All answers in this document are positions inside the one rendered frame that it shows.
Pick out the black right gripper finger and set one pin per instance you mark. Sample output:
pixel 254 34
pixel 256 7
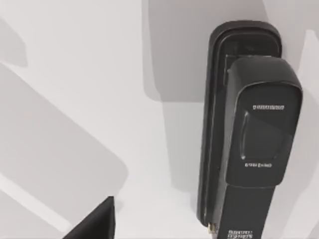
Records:
pixel 98 222

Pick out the black stapler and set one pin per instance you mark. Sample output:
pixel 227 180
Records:
pixel 249 139

